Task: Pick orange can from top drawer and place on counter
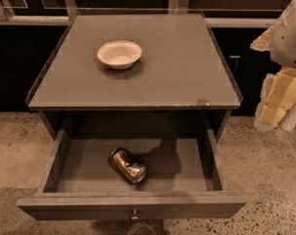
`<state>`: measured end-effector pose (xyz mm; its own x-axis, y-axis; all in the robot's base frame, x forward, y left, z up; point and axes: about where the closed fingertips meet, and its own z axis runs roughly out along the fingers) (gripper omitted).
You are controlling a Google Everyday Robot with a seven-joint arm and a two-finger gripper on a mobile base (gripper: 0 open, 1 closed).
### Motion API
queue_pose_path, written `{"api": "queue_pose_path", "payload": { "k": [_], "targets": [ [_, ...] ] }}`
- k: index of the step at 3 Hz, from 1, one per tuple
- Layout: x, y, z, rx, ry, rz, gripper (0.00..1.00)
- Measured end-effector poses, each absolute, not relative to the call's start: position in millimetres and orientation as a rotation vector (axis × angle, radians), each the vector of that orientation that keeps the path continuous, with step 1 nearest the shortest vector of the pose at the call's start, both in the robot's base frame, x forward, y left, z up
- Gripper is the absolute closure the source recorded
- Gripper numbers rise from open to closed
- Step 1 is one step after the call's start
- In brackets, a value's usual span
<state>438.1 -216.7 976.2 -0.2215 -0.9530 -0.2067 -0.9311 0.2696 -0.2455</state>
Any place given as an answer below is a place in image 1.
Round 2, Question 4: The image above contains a grey cabinet with counter top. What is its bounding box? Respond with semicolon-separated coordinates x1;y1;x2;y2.
26;14;242;134

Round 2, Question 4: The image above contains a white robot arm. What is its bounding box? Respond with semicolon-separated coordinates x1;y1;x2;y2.
250;0;296;132

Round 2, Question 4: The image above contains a white paper bowl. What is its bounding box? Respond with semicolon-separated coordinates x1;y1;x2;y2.
97;40;142;70

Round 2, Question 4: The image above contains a metal drawer knob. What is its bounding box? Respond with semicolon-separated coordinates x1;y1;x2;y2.
130;209;140;221

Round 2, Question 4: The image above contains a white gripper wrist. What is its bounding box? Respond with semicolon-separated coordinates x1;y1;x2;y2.
250;0;296;132

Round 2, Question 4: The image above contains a dark cabinet handle right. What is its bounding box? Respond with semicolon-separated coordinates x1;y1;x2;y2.
229;55;241;71

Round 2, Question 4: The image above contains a metal railing frame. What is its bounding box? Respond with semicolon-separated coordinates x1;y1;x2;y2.
0;0;292;28

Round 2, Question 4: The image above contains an orange soda can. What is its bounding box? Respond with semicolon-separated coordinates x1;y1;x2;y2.
108;147;148;184

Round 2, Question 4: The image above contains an open grey top drawer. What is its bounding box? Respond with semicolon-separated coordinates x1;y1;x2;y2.
18;130;246;220

